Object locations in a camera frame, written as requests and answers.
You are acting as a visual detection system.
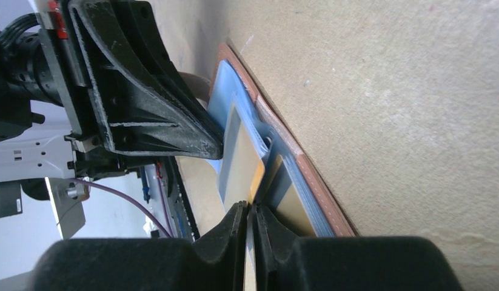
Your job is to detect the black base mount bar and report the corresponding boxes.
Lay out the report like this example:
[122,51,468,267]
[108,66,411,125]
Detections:
[156,156,200,242]

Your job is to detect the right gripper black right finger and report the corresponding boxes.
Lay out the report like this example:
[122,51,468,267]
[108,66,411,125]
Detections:
[252,204,462,290]

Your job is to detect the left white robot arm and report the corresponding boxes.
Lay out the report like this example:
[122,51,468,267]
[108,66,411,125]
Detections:
[0,1,223,182]

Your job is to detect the gold striped credit card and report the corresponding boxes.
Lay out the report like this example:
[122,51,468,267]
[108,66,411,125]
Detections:
[219,104,267,291]

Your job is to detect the pink card holder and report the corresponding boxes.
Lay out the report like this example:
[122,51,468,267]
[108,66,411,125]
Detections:
[178,40,358,238]

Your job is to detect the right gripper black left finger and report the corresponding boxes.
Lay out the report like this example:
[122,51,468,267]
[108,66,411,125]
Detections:
[27,201,248,290]

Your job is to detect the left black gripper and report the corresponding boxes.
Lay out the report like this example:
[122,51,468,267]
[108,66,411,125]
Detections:
[0,1,223,181]

